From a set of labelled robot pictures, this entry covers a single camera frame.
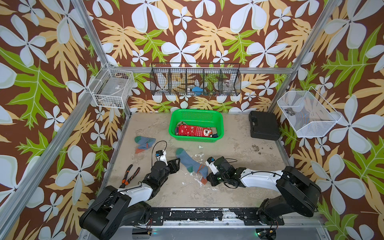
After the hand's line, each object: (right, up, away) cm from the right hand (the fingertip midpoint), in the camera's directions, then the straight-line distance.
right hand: (205, 178), depth 87 cm
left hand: (-17, +12, +1) cm, 20 cm away
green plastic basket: (-5, +32, +18) cm, 36 cm away
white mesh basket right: (+57, +37, -5) cm, 68 cm away
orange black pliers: (-47, -1, -1) cm, 47 cm away
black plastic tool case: (+44, +32, +19) cm, 58 cm away
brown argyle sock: (-17, +33, +21) cm, 43 cm away
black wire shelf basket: (-22, +63, +10) cm, 67 cm away
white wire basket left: (-55, +53, -1) cm, 76 cm away
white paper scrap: (-2, +17, +14) cm, 22 cm away
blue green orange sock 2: (-2, +5, 0) cm, 5 cm away
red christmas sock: (-11, +28, +17) cm, 35 cm away
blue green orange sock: (-41, +19, +14) cm, 47 cm away
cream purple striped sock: (+8, +27, +17) cm, 33 cm away
